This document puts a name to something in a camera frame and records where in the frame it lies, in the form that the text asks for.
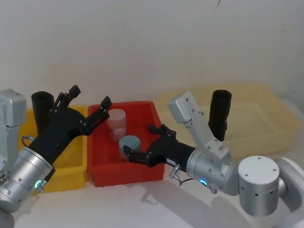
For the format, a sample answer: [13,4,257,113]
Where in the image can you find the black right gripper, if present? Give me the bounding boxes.
[121,121,198,175]

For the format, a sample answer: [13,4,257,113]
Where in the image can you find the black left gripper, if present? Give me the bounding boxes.
[25,83,115,172]

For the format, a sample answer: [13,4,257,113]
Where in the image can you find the blue-grey cylinder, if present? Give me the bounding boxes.
[117,135,142,163]

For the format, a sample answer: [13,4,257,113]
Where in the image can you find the clear plastic cylinder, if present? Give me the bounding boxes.
[106,107,128,144]

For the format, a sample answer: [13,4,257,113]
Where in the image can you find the red plastic bin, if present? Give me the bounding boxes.
[84,100,168,189]

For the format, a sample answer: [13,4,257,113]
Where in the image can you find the yellow plastic bin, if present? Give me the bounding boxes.
[16,105,92,194]

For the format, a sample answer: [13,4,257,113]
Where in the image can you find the black cylinder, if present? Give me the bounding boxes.
[206,88,234,143]

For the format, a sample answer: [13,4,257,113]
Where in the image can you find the translucent cream plastic bin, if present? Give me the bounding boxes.
[153,80,302,159]

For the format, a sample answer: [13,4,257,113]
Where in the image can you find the thin dark right gripper cable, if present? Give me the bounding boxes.
[168,163,196,187]

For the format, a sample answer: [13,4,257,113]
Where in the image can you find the thin dark gripper cable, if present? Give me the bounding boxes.
[168,163,196,187]
[21,133,35,150]

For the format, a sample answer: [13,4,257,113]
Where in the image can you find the thin dark left gripper cable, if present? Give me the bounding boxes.
[21,133,35,150]

